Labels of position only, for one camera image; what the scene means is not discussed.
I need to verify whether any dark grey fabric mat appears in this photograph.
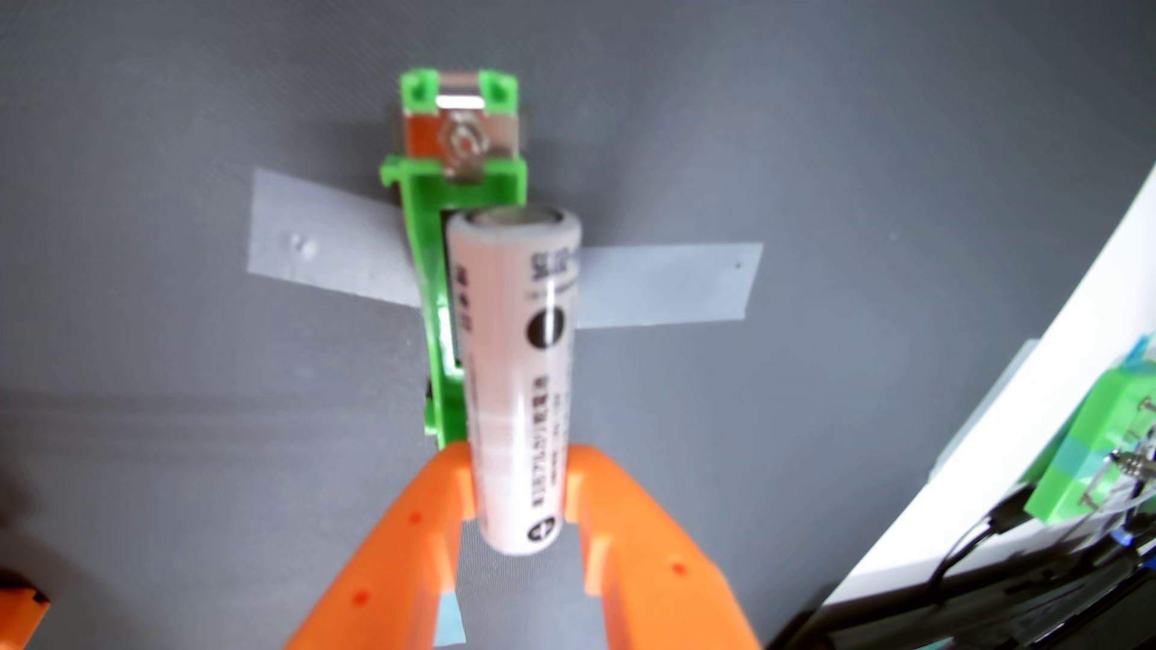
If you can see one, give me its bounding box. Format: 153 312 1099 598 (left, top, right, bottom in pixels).
0 0 1156 650

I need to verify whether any green block with teal tape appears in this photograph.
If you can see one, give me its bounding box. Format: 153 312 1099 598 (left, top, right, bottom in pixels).
1023 361 1156 527

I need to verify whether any white cylindrical battery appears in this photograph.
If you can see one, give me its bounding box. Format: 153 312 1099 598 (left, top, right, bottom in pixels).
446 205 583 556

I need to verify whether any orange robot base part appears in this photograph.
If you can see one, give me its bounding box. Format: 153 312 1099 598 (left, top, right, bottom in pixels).
0 569 51 650

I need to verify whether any blue tape piece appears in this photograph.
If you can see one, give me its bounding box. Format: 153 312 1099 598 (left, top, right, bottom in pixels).
433 591 468 648

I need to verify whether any clear adhesive tape strip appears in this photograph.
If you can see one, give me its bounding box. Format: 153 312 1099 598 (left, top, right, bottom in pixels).
246 168 426 310
574 242 765 330

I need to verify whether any black electronic device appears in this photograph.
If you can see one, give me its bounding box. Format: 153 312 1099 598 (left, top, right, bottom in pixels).
768 533 1156 650

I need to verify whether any black cable with connector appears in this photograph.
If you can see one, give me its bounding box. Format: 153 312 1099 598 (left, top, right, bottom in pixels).
930 483 1049 588

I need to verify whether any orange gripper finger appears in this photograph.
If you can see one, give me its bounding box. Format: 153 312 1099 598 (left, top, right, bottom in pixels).
564 444 762 650
287 441 477 650

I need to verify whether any green battery holder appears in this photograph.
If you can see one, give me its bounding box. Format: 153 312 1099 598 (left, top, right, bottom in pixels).
379 67 529 450

